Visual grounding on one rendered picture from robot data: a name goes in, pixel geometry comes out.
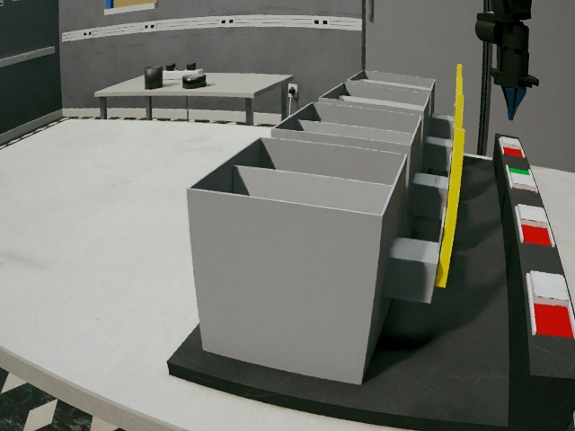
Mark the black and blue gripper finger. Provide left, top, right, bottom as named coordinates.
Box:
left=501, top=85, right=515, bottom=120
left=511, top=88, right=526, bottom=120

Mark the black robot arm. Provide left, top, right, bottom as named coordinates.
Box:
left=475, top=0, right=532, bottom=71

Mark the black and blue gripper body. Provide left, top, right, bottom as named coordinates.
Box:
left=489, top=46, right=539, bottom=91

